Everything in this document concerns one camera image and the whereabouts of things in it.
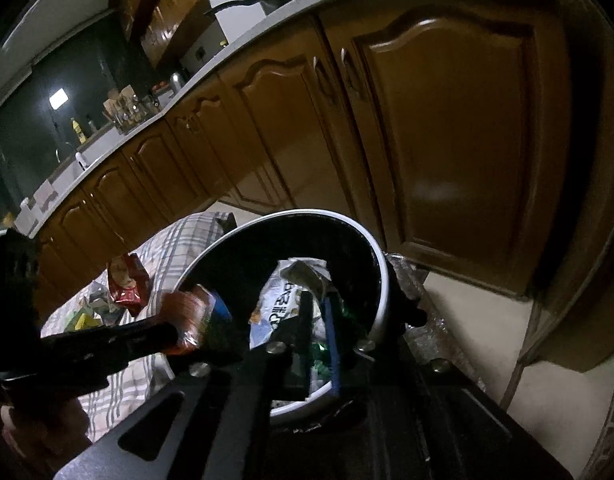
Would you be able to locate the white round bin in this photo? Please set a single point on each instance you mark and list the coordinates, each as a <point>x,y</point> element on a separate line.
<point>267,250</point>

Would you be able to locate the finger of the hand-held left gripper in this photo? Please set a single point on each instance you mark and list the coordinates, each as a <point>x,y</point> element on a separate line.
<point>137,334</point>
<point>87,367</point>

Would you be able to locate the red orange snack wrapper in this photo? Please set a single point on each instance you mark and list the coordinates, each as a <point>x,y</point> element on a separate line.
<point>187,315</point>

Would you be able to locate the kitchen faucet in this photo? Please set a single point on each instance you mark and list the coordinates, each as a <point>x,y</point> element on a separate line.
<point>79,157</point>

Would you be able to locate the wall socket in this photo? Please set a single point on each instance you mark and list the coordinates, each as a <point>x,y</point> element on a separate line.
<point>201,53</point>

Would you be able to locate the grey kitchen countertop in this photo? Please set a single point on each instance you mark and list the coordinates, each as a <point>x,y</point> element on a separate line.
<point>267,25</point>

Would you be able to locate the steel electric kettle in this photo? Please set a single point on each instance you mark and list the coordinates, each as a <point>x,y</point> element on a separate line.
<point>176,81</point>

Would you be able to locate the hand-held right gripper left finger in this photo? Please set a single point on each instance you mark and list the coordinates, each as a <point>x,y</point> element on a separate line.
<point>292,330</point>

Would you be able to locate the wooden wall cabinets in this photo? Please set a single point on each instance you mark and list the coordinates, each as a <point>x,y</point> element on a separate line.
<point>162,15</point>

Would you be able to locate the white printed packet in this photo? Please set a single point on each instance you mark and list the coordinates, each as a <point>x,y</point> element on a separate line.
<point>277,305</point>

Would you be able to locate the yellow packet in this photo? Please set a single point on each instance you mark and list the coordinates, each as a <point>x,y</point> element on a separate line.
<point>84,320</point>

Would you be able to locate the wooden base cabinets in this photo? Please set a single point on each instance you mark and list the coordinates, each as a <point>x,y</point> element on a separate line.
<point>437,135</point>

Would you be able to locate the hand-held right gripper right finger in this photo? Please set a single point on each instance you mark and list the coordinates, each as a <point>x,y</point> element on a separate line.
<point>332,345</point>

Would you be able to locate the person's left hand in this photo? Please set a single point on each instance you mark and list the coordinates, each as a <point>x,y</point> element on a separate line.
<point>42,425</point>

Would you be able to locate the yellow oil bottle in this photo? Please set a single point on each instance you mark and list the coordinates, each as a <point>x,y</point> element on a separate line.
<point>78,131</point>

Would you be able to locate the wooden utensil holder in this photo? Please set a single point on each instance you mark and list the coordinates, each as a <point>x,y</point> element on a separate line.
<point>124,110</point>

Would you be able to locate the checked tablecloth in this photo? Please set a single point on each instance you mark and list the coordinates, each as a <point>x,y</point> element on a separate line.
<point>187,240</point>

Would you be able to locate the dark kitchen window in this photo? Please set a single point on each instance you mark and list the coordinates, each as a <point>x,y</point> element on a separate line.
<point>37,110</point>

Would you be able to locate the green snack bag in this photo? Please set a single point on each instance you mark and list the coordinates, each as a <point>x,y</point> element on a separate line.
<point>319,360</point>

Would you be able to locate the red snack packet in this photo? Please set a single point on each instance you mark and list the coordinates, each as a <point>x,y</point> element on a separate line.
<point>127,285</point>

